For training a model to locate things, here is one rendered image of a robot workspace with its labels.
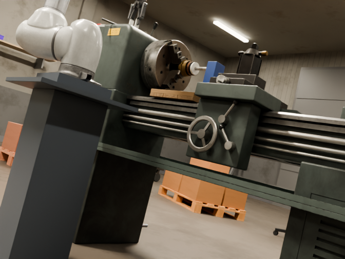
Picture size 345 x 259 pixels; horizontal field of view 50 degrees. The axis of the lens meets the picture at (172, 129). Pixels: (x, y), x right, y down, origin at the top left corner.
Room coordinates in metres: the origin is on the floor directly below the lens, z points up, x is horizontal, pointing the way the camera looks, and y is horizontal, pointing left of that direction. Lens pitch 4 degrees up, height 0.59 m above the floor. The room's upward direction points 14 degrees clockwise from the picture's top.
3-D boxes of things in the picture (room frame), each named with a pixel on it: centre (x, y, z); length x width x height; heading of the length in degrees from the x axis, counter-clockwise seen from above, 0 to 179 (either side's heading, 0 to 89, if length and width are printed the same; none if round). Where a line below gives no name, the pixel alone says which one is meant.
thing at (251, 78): (1.72, -0.26, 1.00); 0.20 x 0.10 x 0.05; 47
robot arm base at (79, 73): (1.63, 0.46, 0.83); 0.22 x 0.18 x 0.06; 40
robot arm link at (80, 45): (1.64, 0.48, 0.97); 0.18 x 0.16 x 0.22; 79
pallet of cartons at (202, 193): (5.02, -0.58, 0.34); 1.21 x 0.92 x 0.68; 35
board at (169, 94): (2.00, -0.07, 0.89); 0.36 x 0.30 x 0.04; 137
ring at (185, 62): (2.06, 0.00, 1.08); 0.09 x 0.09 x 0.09; 47
